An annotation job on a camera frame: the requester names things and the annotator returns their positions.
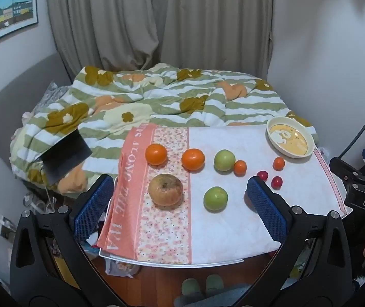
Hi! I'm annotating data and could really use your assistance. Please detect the light green slipper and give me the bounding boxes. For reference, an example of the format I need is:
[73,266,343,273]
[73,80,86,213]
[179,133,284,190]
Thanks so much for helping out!
[205,274,224,296]
[182,278,202,295]

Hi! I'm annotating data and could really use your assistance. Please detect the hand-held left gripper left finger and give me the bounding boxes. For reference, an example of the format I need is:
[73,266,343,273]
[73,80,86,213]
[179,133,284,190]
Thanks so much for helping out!
[9,174,119,307]

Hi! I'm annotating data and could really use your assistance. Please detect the metal rimmed round table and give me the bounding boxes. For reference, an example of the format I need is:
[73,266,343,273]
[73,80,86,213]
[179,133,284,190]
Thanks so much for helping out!
[98,209,349,267]

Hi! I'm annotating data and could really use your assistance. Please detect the grey headboard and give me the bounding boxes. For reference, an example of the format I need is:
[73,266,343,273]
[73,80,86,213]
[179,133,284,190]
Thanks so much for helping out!
[0,52,70,167]

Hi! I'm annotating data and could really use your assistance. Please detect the brown yellow apple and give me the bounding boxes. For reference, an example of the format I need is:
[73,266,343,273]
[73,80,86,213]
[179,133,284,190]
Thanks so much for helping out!
[148,173,183,207]

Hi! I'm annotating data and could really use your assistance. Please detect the cream cartoon print bowl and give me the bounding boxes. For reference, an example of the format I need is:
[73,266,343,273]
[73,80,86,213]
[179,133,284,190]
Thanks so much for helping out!
[266,117,315,159]

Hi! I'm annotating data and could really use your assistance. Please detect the white floor cable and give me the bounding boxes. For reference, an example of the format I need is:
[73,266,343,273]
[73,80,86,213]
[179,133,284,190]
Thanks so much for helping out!
[22,192,58,215]

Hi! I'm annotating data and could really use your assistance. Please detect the black flat device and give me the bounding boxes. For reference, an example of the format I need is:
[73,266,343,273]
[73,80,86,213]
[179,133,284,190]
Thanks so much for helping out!
[38,130,92,186]

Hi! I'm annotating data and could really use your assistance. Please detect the green apple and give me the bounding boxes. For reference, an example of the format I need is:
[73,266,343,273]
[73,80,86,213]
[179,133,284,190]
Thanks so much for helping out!
[203,186,228,212]
[214,149,236,172]

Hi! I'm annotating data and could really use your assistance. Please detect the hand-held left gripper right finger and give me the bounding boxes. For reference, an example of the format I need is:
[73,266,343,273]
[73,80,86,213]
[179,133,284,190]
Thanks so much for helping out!
[246,176,352,307]

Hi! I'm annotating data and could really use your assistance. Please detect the large orange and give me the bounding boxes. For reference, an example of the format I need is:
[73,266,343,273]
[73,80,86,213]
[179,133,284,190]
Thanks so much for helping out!
[145,143,168,166]
[181,148,205,171]

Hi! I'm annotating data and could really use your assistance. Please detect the grey patterned pillow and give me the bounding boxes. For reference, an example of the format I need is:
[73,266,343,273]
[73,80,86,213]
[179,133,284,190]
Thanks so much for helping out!
[33,81,69,112]

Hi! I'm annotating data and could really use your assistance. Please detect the pink floral white tablecloth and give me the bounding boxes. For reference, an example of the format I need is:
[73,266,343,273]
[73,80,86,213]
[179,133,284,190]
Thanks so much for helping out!
[97,123,346,264]

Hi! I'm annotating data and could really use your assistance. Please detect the green striped floral blanket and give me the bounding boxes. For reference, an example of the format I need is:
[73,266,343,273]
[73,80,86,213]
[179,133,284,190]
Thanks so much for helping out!
[9,62,319,195]

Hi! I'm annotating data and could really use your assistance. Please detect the grey beige curtain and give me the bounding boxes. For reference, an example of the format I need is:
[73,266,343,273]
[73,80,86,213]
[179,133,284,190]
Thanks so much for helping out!
[46,0,274,79]

